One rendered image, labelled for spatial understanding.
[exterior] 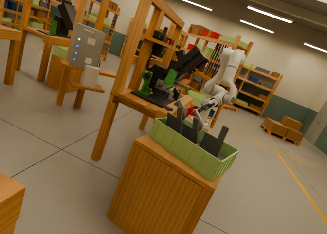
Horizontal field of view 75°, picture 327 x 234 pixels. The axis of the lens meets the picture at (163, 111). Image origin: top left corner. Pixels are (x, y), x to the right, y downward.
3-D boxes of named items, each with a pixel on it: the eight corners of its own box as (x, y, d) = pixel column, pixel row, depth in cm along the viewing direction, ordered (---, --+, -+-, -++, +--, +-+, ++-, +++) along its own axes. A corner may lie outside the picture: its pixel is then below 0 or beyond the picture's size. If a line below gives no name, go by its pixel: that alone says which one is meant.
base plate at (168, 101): (183, 97, 339) (184, 96, 338) (162, 108, 236) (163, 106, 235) (160, 86, 347) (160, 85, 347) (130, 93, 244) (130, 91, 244)
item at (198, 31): (197, 125, 534) (240, 30, 467) (160, 93, 720) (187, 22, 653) (212, 128, 562) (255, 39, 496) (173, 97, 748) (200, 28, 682)
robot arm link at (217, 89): (200, 102, 226) (209, 81, 219) (216, 108, 226) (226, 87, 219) (201, 105, 214) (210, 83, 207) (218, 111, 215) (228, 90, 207)
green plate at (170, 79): (172, 87, 279) (179, 73, 278) (171, 86, 271) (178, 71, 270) (164, 84, 281) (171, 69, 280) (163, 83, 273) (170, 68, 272)
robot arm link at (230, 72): (247, 70, 168) (234, 106, 166) (229, 70, 180) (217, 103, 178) (242, 65, 162) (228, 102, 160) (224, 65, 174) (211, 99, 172)
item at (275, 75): (261, 117, 1052) (283, 75, 990) (201, 92, 1094) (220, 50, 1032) (258, 115, 1104) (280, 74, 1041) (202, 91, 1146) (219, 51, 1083)
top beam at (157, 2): (182, 28, 340) (185, 23, 338) (149, -2, 199) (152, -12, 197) (177, 27, 342) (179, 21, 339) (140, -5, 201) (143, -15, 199)
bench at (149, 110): (173, 144, 379) (193, 99, 354) (140, 186, 239) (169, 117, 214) (140, 127, 393) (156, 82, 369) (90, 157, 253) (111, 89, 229)
